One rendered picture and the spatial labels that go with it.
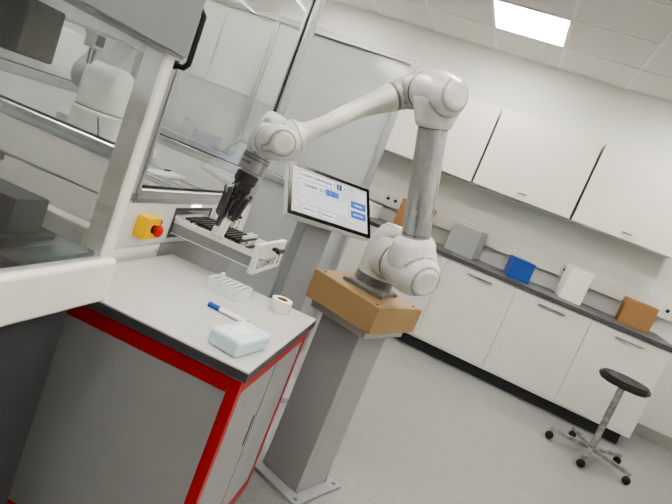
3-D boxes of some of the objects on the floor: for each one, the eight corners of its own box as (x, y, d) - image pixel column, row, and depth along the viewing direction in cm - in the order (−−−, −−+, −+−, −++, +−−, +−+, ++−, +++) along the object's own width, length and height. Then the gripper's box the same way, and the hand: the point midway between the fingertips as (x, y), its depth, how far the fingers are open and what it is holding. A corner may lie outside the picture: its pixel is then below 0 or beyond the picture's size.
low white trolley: (242, 506, 197) (317, 319, 185) (147, 638, 137) (249, 372, 125) (109, 435, 207) (172, 253, 195) (-34, 529, 147) (44, 273, 135)
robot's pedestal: (339, 488, 231) (408, 329, 219) (293, 508, 207) (367, 330, 195) (292, 447, 248) (353, 297, 236) (245, 461, 224) (310, 295, 212)
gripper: (253, 175, 185) (221, 236, 186) (227, 160, 172) (193, 227, 173) (269, 183, 182) (237, 245, 183) (244, 169, 168) (209, 237, 170)
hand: (220, 227), depth 178 cm, fingers closed
